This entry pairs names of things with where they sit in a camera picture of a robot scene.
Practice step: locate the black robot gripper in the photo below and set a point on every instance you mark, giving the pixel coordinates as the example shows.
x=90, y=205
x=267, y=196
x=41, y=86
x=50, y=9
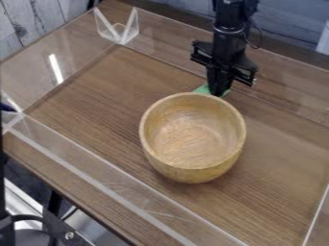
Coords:
x=225, y=59

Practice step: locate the green rectangular block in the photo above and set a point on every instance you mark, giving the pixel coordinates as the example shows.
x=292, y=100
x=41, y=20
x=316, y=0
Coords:
x=204, y=89

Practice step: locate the light wooden bowl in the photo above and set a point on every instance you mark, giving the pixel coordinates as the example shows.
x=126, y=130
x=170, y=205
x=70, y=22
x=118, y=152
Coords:
x=193, y=135

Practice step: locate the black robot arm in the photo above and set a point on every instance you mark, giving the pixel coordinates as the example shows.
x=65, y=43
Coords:
x=233, y=13

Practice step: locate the black table leg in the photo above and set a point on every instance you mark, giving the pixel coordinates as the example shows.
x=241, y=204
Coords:
x=55, y=203

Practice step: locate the clear acrylic tray enclosure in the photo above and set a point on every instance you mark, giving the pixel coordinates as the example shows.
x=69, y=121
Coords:
x=82, y=85

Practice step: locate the black metal bracket with screw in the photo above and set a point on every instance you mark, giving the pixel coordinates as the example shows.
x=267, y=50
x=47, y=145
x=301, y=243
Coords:
x=62, y=234

